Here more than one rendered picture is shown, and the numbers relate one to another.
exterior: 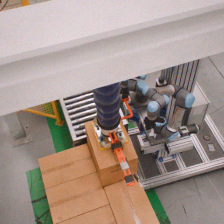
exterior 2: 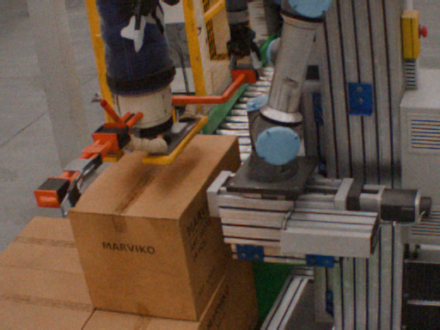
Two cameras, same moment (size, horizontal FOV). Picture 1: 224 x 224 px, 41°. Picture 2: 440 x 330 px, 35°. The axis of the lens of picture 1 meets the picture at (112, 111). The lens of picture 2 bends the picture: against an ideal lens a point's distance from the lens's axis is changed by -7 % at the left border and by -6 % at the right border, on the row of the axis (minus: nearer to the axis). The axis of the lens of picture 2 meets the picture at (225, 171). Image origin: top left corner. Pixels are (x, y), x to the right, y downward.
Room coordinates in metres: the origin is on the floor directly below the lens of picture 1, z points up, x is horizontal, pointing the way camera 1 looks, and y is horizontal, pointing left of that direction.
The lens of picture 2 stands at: (0.04, -1.54, 2.01)
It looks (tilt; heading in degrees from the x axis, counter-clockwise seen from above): 26 degrees down; 38
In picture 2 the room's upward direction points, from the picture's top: 8 degrees counter-clockwise
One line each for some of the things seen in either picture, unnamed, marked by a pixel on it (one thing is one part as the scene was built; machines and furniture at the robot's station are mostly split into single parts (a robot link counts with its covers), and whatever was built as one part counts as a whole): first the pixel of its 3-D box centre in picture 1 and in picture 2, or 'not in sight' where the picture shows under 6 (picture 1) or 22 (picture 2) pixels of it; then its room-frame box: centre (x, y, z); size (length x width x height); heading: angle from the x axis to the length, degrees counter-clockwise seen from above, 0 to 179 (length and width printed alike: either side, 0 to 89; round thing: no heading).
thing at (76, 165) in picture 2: (124, 166); (78, 171); (1.24, -0.09, 1.18); 0.07 x 0.07 x 0.04; 16
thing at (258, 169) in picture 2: (158, 131); (271, 155); (1.67, -0.45, 1.09); 0.15 x 0.15 x 0.10
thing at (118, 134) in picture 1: (118, 129); (175, 134); (1.72, -0.05, 1.08); 0.34 x 0.10 x 0.05; 16
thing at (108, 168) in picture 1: (110, 149); (165, 221); (1.69, 0.04, 0.74); 0.60 x 0.40 x 0.40; 16
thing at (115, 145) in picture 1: (117, 146); (111, 137); (1.45, -0.03, 1.18); 0.10 x 0.08 x 0.06; 106
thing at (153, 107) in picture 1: (152, 108); not in sight; (1.38, -0.31, 1.82); 0.09 x 0.08 x 0.11; 130
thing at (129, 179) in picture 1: (129, 180); (53, 192); (1.11, -0.12, 1.18); 0.08 x 0.07 x 0.05; 16
